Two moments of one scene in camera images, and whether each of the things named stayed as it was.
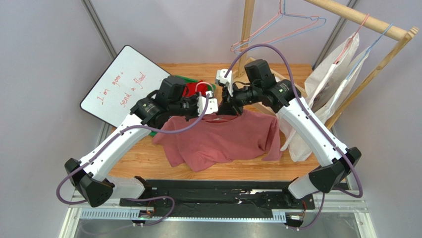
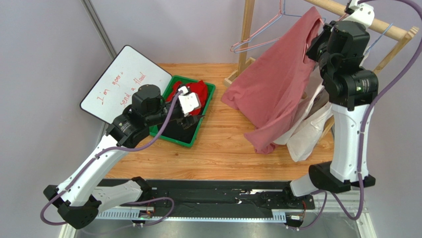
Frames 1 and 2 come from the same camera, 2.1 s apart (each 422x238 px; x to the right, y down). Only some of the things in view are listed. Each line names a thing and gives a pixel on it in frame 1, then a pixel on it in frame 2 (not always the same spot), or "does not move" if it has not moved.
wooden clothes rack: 406,35 does not move
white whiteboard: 130,78 does not move
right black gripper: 229,103 → 316,44
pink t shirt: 221,139 → 269,89
